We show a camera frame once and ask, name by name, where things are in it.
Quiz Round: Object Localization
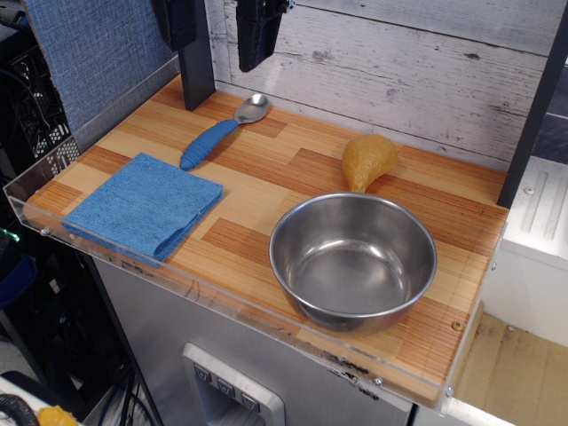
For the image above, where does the dark grey post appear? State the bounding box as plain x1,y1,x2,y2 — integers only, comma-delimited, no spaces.
175,1,215,111
497,5,567,209

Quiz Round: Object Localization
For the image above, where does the white aluminium frame block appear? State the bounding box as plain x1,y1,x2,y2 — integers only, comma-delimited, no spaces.
480,156,567,346

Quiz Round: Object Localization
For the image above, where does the blue handled metal spoon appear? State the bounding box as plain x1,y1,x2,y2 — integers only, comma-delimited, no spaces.
179,93,269,171

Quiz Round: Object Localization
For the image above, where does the folded blue cloth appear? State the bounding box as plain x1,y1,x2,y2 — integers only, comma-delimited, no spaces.
63,153,224,267

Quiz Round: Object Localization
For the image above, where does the toy fridge dispenser panel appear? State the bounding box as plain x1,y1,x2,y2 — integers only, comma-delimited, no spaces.
182,343,286,425

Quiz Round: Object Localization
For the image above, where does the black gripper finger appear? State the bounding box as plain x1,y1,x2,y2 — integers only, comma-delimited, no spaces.
152,0,196,50
236,0,284,72

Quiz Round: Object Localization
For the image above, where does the black plastic crate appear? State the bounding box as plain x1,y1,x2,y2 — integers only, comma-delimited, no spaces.
1,46,71,159

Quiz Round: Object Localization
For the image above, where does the dark grey right post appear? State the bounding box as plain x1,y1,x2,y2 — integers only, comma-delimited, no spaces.
497,5,567,209

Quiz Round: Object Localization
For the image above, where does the yellow plastic chicken drumstick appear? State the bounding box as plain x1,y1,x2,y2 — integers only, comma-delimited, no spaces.
342,134,398,193

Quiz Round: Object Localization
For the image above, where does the stainless steel bowl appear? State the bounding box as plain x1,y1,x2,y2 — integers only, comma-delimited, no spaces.
269,193,438,334

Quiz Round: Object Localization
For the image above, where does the yellow toy at bottom left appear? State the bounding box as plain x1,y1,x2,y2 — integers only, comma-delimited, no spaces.
36,406,79,426

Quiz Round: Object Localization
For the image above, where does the dark grey left post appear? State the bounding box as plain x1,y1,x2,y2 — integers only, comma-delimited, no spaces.
175,1,215,111

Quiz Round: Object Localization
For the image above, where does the blue fabric panel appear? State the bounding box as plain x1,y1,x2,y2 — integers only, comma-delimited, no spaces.
23,1,178,134

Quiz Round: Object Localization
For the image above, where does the clear acrylic table guard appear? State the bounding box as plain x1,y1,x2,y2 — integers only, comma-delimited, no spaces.
9,79,507,425

